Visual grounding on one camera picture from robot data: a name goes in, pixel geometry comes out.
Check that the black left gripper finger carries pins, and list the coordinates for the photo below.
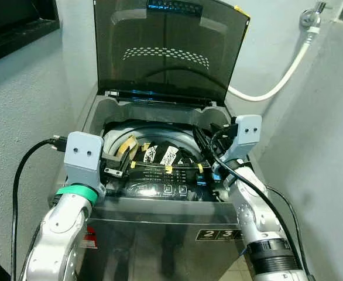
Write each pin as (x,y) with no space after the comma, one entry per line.
(124,161)
(114,157)

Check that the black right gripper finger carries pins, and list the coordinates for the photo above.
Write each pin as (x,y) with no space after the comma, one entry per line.
(213,164)
(199,146)

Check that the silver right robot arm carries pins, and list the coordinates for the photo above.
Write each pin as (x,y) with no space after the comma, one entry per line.
(254,219)

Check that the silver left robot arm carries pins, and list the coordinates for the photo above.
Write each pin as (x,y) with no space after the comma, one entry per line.
(54,234)

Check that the grey top-load washing machine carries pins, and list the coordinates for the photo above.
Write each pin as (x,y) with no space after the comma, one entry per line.
(160,237)

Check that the tan cloth piece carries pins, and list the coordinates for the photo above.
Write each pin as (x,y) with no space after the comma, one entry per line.
(127,145)

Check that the black garment with white print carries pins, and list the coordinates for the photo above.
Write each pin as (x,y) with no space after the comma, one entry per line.
(160,153)

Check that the tinted transparent washer lid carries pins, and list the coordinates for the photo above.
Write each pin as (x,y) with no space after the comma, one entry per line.
(171,35)

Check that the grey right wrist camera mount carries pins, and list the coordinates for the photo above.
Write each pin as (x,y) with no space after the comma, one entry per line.
(247,132)

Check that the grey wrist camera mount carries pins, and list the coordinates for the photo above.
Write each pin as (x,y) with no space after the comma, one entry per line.
(81,155)
(247,132)

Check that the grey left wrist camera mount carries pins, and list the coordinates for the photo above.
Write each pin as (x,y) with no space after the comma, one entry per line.
(81,155)

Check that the metal wall water tap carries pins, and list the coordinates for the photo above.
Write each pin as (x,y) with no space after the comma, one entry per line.
(309,17)

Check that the dark window frame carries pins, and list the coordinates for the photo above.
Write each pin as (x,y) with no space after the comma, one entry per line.
(13,23)

